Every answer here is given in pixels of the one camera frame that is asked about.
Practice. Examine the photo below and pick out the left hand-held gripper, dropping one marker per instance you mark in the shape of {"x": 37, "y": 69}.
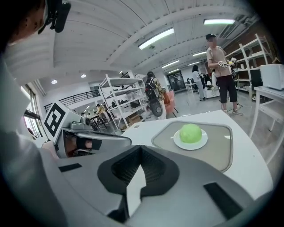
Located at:
{"x": 55, "y": 119}

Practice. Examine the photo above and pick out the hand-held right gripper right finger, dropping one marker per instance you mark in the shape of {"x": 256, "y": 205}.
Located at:
{"x": 188, "y": 188}

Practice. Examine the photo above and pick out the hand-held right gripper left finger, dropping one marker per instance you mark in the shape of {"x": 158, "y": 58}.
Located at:
{"x": 88, "y": 188}

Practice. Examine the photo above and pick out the white plate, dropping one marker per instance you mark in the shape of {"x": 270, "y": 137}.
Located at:
{"x": 190, "y": 146}

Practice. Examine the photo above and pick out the grey tray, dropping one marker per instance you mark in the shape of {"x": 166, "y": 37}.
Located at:
{"x": 217, "y": 150}

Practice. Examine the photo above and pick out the green cabbage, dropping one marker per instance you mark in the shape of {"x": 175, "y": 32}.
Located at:
{"x": 190, "y": 133}

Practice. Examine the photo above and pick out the person's left forearm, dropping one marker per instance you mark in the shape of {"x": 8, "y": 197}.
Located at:
{"x": 26, "y": 177}

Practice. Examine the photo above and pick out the person's left hand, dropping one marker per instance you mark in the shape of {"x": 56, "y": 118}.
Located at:
{"x": 88, "y": 144}

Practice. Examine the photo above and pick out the large open cardboard box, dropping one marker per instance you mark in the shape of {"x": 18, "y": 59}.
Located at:
{"x": 133, "y": 119}

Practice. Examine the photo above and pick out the black round backpack unit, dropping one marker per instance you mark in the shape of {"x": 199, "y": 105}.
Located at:
{"x": 156, "y": 108}

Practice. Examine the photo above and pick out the white metal shelving rack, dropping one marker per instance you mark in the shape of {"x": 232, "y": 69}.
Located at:
{"x": 124, "y": 82}
{"x": 243, "y": 54}

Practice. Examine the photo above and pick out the pink orange armchair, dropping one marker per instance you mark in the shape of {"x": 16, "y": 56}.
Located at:
{"x": 170, "y": 99}

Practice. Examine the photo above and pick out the ceiling strip light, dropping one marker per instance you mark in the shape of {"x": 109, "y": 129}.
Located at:
{"x": 170, "y": 64}
{"x": 199, "y": 53}
{"x": 156, "y": 38}
{"x": 219, "y": 21}

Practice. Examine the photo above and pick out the white low cart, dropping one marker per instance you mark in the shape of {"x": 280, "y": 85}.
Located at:
{"x": 210, "y": 93}

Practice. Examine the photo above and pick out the person's torso in white coat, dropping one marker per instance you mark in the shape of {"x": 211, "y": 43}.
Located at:
{"x": 15, "y": 77}

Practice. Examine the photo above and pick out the white side table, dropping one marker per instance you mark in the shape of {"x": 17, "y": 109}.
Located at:
{"x": 270, "y": 93}

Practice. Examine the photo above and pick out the white boxy appliance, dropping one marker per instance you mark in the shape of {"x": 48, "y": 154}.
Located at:
{"x": 273, "y": 76}

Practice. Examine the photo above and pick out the person's head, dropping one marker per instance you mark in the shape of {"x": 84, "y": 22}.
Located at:
{"x": 26, "y": 22}

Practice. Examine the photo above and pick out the head-worn black camera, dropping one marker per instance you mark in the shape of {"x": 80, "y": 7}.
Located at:
{"x": 62, "y": 17}

